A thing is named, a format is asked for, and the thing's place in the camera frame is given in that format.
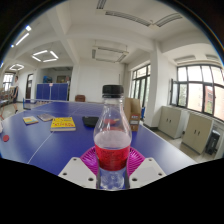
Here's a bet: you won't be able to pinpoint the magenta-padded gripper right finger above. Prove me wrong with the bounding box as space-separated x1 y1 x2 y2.
126 146 167 190

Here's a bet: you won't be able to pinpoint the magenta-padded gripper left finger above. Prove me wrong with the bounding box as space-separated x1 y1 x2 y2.
58 146 100 190

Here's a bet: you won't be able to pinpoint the clear bottle with red label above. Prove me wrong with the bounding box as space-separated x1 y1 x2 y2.
92 84 133 191

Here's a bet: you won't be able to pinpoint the black paddle case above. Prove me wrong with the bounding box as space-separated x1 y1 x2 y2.
81 115 100 128

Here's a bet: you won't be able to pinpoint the beige cabinet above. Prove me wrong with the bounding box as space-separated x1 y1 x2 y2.
181 113 214 155
157 105 191 139

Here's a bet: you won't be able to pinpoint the small yellow and blue book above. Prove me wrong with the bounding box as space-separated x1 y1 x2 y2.
22 115 40 126

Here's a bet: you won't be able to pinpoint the black bin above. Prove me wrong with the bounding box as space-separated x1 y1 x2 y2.
204 129 222 157

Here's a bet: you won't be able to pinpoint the brown armchair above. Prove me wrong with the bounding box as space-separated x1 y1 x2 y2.
74 94 87 103

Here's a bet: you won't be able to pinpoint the table tennis net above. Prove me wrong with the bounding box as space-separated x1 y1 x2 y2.
22 98 51 111

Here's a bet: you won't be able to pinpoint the blue partition barriers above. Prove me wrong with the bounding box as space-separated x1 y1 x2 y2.
35 82 70 102

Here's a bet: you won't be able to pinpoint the tall dark-framed window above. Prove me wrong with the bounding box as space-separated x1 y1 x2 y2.
130 64 152 109

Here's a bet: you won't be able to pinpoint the wide dark-framed window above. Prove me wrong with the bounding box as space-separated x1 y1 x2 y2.
170 64 224 122

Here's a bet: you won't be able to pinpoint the dark wooden door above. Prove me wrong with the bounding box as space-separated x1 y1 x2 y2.
25 73 35 100

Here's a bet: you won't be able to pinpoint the small bright window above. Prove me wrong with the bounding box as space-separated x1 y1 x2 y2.
2 73 14 92

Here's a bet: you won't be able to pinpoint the ceiling air conditioner unit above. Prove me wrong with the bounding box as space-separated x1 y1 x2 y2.
91 45 130 64

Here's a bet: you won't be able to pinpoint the ceiling lights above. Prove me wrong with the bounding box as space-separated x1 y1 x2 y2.
0 24 60 72

